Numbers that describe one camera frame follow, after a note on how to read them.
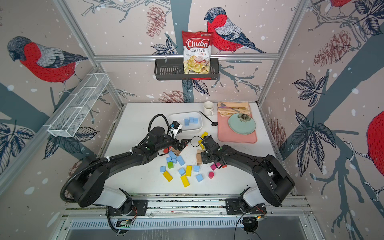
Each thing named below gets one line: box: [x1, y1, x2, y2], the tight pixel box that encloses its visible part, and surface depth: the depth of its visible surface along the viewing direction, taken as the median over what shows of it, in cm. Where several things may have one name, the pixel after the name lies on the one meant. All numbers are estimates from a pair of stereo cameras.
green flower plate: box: [228, 113, 257, 135], surface depth 109 cm
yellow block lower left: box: [162, 170, 174, 182], surface depth 85 cm
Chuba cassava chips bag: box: [181, 30, 214, 74], surface depth 87 cm
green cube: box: [167, 161, 174, 169], surface depth 89 cm
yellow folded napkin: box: [217, 102, 251, 117], surface depth 117 cm
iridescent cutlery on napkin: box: [218, 103, 247, 113], surface depth 120 cm
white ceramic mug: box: [203, 101, 215, 117], surface depth 112 cm
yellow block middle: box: [185, 165, 193, 177], surface depth 87 cm
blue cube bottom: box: [196, 174, 204, 183], surface depth 85 cm
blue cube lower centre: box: [178, 167, 186, 176], surface depth 87 cm
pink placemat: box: [217, 111, 257, 143], surface depth 106 cm
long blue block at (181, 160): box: [176, 155, 185, 166], surface depth 92 cm
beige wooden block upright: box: [197, 153, 202, 165], surface depth 91 cm
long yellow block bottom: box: [180, 175, 190, 188], surface depth 85 cm
